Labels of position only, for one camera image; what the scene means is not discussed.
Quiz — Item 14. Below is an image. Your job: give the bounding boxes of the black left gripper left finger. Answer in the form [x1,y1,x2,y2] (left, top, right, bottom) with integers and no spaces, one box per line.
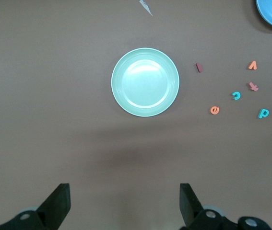
[0,183,71,230]

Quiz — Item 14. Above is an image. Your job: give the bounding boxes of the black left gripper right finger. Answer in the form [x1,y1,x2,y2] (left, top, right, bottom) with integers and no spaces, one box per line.
[179,183,272,230]

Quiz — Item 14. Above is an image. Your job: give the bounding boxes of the brown table cover sheet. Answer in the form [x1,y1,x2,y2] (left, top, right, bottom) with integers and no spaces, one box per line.
[0,0,272,230]

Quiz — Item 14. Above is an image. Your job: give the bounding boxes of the teal letter p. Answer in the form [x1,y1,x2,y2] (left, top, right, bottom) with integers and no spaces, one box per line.
[257,108,270,119]

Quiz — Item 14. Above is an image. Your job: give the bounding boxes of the green plate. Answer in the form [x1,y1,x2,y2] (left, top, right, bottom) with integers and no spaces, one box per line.
[111,47,180,118]

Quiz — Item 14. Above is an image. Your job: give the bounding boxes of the white paper scrap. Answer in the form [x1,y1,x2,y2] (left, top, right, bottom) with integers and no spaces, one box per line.
[139,0,154,17]

